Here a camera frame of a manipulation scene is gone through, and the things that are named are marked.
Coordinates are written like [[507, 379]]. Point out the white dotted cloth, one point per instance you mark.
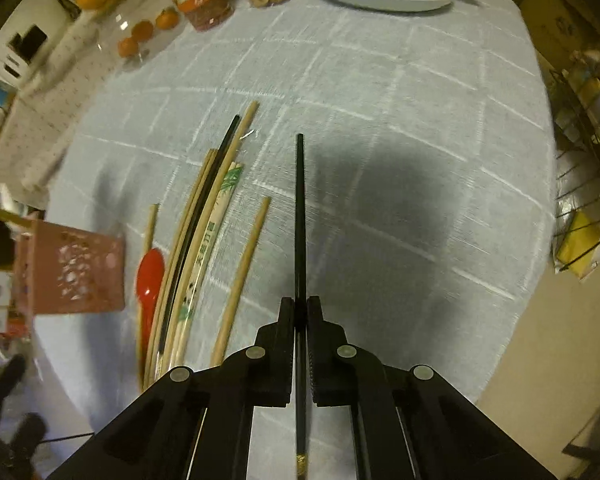
[[45, 120]]

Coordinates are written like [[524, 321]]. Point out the black chopstick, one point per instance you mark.
[[229, 135], [300, 210]]

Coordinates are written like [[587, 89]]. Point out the pink perforated utensil holder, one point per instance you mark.
[[70, 270]]

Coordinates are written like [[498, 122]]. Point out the red plastic spoon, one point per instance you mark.
[[150, 275]]

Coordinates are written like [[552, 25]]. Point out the cardboard box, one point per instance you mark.
[[560, 20]]

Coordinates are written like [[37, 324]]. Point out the cluttered shelf unit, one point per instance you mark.
[[0, 270]]

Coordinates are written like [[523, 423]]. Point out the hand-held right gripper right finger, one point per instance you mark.
[[316, 355]]

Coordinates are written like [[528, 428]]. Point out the red-labelled food jar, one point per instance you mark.
[[202, 5]]

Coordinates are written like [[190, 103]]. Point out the yellow packet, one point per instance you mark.
[[582, 240]]

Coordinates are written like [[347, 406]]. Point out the paper-wrapped disposable chopsticks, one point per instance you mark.
[[206, 247]]

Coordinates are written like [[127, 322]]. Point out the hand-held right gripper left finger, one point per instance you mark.
[[287, 345]]

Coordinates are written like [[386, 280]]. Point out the clear glass jar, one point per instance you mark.
[[125, 22]]

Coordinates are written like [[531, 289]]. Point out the small tangerine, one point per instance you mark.
[[142, 30], [166, 19], [127, 46]]

